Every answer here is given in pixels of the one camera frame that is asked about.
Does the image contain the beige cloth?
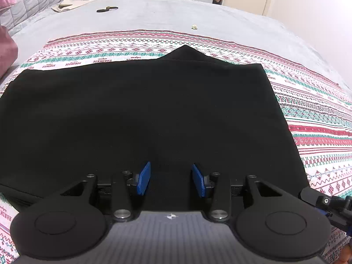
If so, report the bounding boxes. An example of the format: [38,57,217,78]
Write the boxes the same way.
[51,0,94,13]

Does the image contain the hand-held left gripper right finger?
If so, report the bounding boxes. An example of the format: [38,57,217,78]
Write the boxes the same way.
[191,163,301,222]

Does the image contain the grey bed sheet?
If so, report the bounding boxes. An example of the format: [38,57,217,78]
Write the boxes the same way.
[8,0,352,94]

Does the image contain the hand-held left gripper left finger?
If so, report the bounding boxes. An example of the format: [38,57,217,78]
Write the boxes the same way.
[36,161,151,222]

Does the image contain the grey quilted blanket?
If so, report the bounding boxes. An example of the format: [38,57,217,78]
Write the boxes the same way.
[0,0,66,37]

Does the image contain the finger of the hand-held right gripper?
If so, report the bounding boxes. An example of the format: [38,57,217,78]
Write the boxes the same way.
[299,187,352,214]
[316,209,352,237]

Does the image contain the black pants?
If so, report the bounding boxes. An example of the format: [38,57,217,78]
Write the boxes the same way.
[0,45,311,212]

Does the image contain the striped patterned blanket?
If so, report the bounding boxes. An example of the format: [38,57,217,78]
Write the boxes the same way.
[0,30,352,264]

